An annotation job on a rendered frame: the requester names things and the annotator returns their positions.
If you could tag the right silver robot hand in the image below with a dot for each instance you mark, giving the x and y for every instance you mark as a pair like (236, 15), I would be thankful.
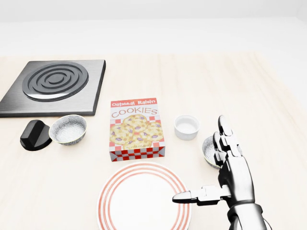
(236, 172)

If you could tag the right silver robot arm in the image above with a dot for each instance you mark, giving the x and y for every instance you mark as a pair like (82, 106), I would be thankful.
(247, 216)

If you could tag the patterned bowl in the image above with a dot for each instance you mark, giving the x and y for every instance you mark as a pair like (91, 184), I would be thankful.
(67, 129)
(208, 151)

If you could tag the white plate with red rings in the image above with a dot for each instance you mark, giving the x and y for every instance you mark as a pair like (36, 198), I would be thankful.
(141, 198)

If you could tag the flat dark stove plate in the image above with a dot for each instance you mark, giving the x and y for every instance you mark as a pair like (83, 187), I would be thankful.
(54, 87)

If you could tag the small white ramekin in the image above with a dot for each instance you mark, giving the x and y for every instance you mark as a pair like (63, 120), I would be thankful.
(186, 127)

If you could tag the oatmeal raisin cookies box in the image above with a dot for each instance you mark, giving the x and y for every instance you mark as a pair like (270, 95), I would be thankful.
(136, 129)

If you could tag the round black stove knob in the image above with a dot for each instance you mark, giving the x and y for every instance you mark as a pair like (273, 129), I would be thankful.
(35, 135)

